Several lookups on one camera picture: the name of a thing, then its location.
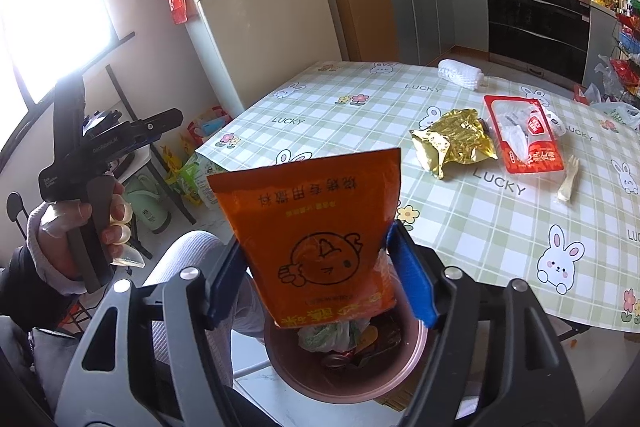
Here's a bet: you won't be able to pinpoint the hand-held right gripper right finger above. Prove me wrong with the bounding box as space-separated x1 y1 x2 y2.
385 222 583 427

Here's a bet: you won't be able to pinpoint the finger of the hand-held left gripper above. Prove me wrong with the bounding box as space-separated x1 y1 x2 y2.
117 134 153 156
127 108 184 136

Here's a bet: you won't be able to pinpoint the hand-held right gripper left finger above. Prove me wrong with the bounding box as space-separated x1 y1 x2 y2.
59 234 251 427

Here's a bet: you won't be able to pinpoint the orange cartoon packet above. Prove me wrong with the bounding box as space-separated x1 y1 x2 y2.
206 148 403 330

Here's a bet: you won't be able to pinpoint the white green plastic bag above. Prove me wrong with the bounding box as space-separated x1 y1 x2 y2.
298 319 368 354

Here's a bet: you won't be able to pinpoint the gold foil packet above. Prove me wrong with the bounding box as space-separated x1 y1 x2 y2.
410 108 499 180

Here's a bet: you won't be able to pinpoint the pink plastic waste bin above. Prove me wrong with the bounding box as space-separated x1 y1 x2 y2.
262 302 431 404

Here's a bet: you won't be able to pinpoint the red white windowed packet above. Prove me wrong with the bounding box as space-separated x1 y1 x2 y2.
482 94 568 175

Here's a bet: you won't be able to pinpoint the white towel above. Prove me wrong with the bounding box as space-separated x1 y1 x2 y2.
437 58 486 92

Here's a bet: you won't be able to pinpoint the person's left forearm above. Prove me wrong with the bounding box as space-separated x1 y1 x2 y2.
0 206 88 333

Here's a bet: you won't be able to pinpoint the person's left hand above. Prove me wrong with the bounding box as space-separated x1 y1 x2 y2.
39 193 135 260

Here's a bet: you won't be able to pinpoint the person's leg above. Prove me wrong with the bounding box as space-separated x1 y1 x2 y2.
145 231 271 388

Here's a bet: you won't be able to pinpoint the pale green thermos jug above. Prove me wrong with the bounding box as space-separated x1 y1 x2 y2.
124 174 173 235

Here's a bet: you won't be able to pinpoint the pink plastic bag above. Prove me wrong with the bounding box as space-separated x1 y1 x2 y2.
187 106 233 146

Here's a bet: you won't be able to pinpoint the cream two-door fridge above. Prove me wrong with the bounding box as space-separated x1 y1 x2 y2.
167 0 346 112

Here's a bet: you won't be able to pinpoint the bright window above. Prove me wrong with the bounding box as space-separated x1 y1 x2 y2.
0 0 118 108

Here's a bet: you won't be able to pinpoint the checked rabbit tablecloth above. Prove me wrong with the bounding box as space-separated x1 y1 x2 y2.
192 61 640 333

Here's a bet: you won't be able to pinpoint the grey lower kitchen cabinets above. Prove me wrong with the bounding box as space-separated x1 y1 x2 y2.
387 0 488 65

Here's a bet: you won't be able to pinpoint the white green shopping bag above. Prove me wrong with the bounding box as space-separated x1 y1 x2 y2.
590 102 640 130

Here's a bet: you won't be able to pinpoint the black built-in oven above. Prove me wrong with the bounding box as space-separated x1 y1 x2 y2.
485 0 592 80

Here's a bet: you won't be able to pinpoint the black wire storage rack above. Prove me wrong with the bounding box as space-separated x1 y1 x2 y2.
607 2 640 102

